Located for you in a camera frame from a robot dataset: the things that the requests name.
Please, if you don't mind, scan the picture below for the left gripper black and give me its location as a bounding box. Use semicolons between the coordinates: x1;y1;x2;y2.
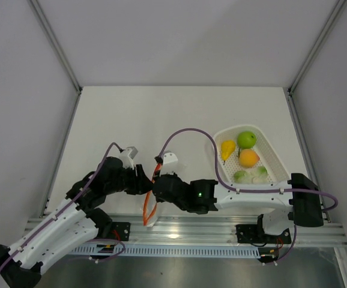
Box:
105;164;152;195

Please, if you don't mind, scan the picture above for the clear zip top bag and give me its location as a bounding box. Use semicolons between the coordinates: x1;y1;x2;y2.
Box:
142;160;186;227

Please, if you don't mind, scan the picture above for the orange peach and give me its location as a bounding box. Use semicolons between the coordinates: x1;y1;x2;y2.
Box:
238;149;260;168

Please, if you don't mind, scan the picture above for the white green cabbage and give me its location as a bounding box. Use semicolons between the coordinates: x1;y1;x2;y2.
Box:
234;166;268;184

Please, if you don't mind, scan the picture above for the green apple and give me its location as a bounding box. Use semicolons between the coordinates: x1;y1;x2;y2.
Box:
237;131;256;149

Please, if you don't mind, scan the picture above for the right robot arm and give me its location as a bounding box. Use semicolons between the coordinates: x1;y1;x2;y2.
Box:
152;173;324;242

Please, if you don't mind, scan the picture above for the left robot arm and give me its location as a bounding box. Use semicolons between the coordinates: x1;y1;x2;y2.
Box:
0;157;152;287

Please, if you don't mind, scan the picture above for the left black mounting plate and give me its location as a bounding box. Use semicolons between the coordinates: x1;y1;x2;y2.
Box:
110;222;131;242

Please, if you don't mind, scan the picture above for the black mounting plate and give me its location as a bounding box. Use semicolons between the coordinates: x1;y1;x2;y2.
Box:
110;222;131;242
235;224;292;247

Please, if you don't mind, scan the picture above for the yellow pear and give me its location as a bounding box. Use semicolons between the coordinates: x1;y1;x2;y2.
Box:
220;140;236;164

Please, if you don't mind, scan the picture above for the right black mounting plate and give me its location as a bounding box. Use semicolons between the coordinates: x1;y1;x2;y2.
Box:
235;224;292;247

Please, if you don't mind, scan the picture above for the white perforated basket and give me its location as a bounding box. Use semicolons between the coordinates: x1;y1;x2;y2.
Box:
213;125;289;184

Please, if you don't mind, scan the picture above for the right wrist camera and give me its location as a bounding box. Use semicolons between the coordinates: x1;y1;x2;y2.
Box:
160;151;179;175

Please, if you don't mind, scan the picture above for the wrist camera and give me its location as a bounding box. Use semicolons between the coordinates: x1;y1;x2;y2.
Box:
160;151;179;175
119;146;138;169

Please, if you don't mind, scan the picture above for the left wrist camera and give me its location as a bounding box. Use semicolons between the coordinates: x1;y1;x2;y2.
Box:
119;146;138;169

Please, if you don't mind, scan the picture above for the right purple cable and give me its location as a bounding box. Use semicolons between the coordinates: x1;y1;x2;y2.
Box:
158;128;339;265

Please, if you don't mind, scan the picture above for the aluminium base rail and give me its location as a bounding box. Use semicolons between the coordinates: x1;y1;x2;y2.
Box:
21;214;347;247

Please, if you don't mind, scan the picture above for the white slotted cable duct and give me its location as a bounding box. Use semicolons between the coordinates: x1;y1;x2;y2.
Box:
70;243;260;259

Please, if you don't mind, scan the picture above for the left aluminium frame post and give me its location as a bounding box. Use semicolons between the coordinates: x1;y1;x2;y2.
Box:
26;0;82;94

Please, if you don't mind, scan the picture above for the aluminium frame post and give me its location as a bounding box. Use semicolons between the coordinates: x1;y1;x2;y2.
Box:
287;0;347;94
26;0;82;94

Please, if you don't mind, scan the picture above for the right aluminium frame post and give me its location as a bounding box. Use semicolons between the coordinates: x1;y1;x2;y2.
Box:
287;0;347;94

